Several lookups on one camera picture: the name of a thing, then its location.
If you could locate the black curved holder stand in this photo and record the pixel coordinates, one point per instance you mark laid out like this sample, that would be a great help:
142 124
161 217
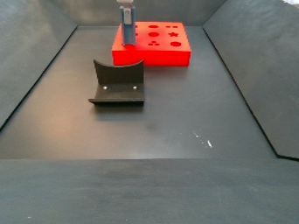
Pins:
121 84

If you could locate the grey side panel board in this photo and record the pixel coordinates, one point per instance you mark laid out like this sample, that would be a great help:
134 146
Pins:
35 28
256 35

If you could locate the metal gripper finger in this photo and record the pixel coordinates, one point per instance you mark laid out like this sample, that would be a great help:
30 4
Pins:
126 7

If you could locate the red shape-sorter block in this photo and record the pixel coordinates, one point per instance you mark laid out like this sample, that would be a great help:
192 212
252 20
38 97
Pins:
162 45

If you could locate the blue arch-shaped block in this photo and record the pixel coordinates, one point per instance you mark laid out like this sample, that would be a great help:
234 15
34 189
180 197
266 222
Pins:
129 29

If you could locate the grey front panel board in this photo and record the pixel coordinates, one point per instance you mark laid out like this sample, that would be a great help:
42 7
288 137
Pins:
150 191

